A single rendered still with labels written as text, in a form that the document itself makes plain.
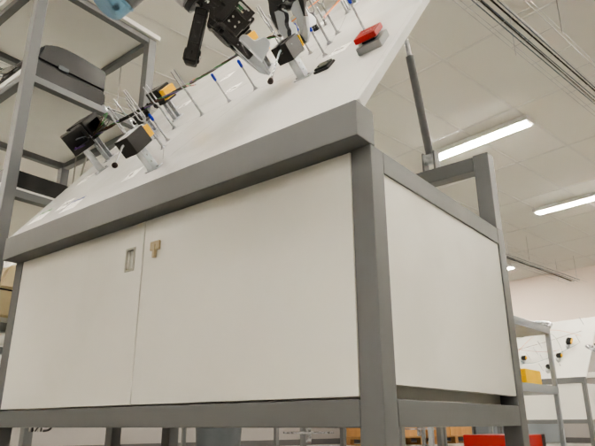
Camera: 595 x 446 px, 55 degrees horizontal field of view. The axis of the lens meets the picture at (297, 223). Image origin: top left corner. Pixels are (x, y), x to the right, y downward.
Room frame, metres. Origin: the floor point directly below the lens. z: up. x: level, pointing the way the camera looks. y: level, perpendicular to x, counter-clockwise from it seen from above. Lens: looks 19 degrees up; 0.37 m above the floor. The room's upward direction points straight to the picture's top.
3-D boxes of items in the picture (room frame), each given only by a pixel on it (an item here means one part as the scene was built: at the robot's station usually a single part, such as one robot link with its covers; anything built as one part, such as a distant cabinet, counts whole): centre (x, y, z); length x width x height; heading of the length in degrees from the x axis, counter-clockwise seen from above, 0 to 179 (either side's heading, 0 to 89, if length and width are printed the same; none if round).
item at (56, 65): (1.84, 0.90, 1.56); 0.30 x 0.23 x 0.19; 143
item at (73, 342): (1.40, 0.55, 0.60); 0.55 x 0.02 x 0.39; 51
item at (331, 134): (1.21, 0.35, 0.83); 1.18 x 0.05 x 0.06; 51
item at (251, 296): (1.05, 0.12, 0.60); 0.55 x 0.03 x 0.39; 51
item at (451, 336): (1.46, 0.15, 0.60); 1.17 x 0.58 x 0.40; 51
